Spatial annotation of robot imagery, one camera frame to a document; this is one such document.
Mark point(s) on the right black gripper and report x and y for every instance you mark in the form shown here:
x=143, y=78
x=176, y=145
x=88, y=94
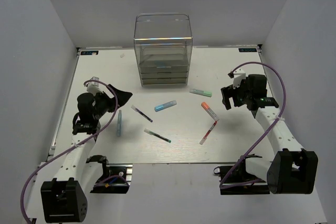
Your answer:
x=229, y=92

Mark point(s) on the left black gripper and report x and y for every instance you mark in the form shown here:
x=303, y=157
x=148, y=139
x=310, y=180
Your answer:
x=123, y=96

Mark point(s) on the orange highlighter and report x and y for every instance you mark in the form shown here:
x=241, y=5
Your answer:
x=212, y=114

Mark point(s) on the green highlighter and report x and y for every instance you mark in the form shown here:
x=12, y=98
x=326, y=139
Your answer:
x=201, y=92

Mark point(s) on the blue highlighter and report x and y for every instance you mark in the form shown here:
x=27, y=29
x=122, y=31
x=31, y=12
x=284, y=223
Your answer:
x=165, y=105

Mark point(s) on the clear plastic drawer organizer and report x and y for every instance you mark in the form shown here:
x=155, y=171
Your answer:
x=163, y=44

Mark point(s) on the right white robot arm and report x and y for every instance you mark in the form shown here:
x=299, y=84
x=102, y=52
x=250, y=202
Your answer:
x=292, y=169

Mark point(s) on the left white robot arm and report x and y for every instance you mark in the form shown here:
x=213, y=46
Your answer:
x=64, y=198

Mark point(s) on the purple pen refill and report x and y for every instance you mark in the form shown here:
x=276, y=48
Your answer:
x=141, y=113

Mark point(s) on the light blue pen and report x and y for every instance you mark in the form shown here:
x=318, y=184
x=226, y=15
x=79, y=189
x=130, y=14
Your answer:
x=119, y=123

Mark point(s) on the red pen refill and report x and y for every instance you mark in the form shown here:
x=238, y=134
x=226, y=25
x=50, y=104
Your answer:
x=207, y=133

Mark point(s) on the green pen refill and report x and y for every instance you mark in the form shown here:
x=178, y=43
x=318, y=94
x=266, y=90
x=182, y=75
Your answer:
x=157, y=135

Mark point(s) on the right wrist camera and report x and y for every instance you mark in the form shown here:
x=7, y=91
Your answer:
x=237, y=76

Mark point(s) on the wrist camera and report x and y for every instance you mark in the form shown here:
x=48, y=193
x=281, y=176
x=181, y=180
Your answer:
x=92, y=86
x=237, y=76

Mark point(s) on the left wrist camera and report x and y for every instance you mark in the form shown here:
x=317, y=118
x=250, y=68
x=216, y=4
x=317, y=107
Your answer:
x=92, y=86

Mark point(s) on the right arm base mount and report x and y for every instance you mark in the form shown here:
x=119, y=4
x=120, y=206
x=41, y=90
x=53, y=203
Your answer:
x=251, y=177

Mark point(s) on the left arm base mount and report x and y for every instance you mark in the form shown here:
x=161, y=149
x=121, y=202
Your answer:
x=114, y=178

